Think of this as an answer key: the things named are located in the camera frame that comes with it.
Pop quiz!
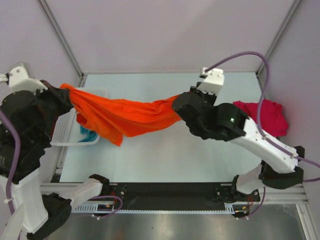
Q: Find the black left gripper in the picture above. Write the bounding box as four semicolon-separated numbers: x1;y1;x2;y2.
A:
28;78;75;143

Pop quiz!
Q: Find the orange t-shirt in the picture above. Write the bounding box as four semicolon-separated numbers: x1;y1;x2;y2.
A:
60;83;182;147

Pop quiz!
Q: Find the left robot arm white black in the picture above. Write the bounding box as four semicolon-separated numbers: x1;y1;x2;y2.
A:
0;83;111;240

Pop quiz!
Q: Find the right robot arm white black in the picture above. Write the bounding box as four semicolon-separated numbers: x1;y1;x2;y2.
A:
172;87;304;201

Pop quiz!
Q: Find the white plastic basket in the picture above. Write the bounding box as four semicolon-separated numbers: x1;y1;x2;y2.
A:
49;87;110;147

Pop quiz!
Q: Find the teal t-shirt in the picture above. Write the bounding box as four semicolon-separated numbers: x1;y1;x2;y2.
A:
78;125;98;143

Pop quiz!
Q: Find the magenta folded t-shirt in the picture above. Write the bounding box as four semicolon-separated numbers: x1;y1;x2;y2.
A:
233;99;289;138

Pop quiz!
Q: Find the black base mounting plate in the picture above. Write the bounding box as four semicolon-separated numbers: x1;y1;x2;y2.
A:
101;182;261;211

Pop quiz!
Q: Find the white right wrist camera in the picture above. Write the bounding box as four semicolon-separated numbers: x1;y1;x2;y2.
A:
196;67;225;95

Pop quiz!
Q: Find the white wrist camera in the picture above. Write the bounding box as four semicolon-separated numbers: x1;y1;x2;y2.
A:
196;67;225;95
0;62;48;94

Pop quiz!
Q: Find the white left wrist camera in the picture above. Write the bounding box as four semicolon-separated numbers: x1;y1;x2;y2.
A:
0;62;48;94

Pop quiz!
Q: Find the right corner frame post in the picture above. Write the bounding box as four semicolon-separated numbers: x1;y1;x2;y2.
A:
264;0;304;61

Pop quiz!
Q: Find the corner frame post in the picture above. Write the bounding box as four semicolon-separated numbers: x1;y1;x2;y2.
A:
264;0;304;61
36;0;84;79

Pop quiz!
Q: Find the left corner frame post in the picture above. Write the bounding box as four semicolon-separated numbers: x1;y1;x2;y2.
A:
36;0;84;79

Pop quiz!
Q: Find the white slotted cable duct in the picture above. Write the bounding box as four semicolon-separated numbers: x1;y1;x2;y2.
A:
72;202;235;215

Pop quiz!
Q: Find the aluminium frame rail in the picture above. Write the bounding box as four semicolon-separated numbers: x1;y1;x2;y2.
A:
40;182;309;204

